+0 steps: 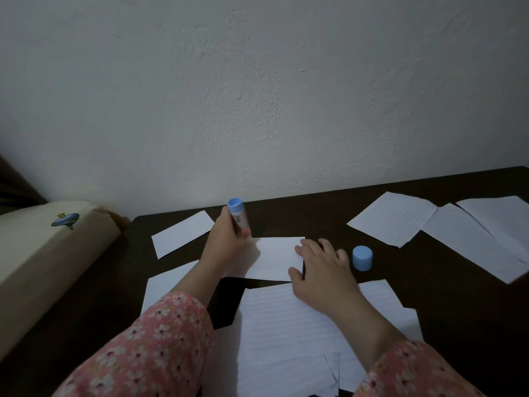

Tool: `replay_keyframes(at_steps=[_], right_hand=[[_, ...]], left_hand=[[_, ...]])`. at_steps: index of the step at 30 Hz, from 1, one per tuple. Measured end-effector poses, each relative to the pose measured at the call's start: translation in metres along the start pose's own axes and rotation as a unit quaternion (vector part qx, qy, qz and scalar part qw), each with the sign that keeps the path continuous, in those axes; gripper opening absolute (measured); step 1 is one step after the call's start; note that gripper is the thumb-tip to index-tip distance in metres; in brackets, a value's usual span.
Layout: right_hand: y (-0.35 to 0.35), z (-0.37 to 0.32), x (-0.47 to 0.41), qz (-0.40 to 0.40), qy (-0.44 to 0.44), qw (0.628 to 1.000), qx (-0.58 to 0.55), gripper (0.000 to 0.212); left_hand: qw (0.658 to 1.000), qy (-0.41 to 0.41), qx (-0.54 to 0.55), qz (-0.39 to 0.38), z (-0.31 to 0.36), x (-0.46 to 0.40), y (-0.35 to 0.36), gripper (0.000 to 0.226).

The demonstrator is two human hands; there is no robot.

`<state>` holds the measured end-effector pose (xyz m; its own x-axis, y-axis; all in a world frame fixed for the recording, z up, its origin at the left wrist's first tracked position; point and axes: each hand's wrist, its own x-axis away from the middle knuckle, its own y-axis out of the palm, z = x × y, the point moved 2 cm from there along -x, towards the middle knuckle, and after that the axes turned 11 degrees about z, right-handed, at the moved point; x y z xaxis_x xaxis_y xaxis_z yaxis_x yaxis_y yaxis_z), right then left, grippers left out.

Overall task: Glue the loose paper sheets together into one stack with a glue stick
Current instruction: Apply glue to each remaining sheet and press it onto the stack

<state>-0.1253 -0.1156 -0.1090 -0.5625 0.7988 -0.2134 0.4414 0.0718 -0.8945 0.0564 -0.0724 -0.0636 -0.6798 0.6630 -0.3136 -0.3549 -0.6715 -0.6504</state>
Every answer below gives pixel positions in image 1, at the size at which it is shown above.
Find person's left hand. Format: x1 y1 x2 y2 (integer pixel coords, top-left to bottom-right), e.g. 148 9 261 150
200 206 252 277

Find person's right hand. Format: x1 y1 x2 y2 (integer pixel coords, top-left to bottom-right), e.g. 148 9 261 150
288 238 360 317

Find white panda print glue stick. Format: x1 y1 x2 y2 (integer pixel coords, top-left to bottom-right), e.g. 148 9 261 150
227 197 251 238

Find blue glue stick cap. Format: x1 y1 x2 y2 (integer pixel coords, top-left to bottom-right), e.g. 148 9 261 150
352 245 374 272

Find white paper sheets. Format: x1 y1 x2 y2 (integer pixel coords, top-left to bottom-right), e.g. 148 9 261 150
140 191 529 317

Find person's right forearm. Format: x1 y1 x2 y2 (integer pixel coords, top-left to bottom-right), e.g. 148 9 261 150
328 287 487 397

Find person's left forearm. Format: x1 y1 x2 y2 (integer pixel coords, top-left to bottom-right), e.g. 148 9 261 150
51 260 226 397

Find beige mattress with whale print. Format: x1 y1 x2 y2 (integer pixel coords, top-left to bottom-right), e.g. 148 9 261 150
0 201 122 360

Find dark brown curtain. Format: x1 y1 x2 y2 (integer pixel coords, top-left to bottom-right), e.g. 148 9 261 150
0 154 47 216

